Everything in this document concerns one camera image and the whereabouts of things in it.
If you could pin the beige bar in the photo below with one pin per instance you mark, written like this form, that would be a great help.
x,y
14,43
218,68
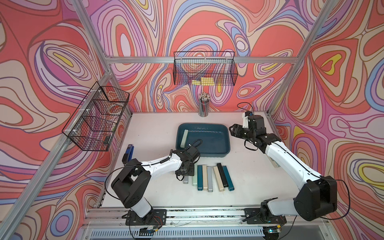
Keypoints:
x,y
205,177

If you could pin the pale green bar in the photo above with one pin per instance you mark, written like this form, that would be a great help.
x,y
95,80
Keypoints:
x,y
184,139

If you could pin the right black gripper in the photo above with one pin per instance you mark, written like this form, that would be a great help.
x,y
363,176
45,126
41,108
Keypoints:
x,y
236,130

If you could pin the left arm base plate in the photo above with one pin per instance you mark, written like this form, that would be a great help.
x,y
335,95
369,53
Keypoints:
x,y
156,217

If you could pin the light green bar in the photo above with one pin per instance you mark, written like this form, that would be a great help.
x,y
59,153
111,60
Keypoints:
x,y
195,177

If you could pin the back black wire basket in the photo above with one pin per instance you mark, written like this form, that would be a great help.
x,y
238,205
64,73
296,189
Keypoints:
x,y
192,65

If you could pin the grey bar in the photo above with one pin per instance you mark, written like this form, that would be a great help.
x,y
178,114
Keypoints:
x,y
186,180
210,179

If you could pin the teal plastic storage box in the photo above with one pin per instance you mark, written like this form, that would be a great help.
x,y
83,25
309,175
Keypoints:
x,y
215,137

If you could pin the dark teal bar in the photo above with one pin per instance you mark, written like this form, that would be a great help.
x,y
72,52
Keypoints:
x,y
200,177

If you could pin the teal bar right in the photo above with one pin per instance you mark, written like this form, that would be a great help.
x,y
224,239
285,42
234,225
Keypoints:
x,y
228,178

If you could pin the black bar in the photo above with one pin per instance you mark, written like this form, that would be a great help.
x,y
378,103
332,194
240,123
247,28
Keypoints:
x,y
222,175

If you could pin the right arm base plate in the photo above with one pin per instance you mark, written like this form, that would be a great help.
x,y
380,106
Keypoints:
x,y
256,216

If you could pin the yellow sticky notes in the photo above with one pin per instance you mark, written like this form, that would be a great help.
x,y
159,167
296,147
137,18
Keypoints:
x,y
204,81

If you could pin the aluminium front rail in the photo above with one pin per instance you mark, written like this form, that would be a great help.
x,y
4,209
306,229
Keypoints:
x,y
200,223

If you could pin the tan bar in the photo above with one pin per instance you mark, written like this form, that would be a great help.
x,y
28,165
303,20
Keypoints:
x,y
218,179

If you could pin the black wire basket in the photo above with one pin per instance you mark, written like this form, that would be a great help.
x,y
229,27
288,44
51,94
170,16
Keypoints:
x,y
192,65
95,121

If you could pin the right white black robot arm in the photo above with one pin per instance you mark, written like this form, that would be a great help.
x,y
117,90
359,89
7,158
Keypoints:
x,y
317,194

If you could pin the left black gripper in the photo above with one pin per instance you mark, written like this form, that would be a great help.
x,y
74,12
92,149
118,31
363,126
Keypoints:
x,y
180,174

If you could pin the clear cup of pencils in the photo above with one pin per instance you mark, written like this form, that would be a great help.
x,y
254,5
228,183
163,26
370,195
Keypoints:
x,y
204,100

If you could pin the left black wire basket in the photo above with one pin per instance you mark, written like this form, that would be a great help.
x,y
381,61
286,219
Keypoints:
x,y
95,121

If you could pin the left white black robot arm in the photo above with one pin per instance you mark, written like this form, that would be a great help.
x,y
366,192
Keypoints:
x,y
132,181

